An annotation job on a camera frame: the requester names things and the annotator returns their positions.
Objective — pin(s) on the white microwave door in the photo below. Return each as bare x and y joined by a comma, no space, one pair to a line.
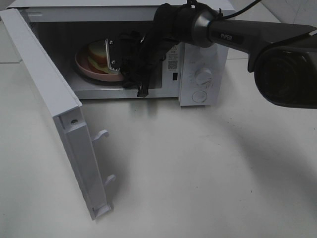
64,110

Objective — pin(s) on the white microwave knob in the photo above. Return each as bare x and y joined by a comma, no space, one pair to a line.
203,76

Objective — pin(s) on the white bread sandwich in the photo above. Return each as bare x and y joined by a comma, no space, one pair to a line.
97,59

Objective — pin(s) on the glass microwave turntable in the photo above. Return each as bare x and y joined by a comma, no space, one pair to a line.
100,78

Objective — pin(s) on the white microwave oven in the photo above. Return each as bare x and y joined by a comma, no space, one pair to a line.
51,37

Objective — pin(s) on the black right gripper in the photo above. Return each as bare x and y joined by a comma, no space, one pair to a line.
141,56

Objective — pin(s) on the round door release button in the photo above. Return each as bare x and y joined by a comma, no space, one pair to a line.
199,96

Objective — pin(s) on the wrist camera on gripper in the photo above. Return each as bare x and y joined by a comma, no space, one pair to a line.
113,54

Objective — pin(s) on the pink plate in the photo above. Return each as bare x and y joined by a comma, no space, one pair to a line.
81,59

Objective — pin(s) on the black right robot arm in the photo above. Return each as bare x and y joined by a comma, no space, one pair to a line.
282,57

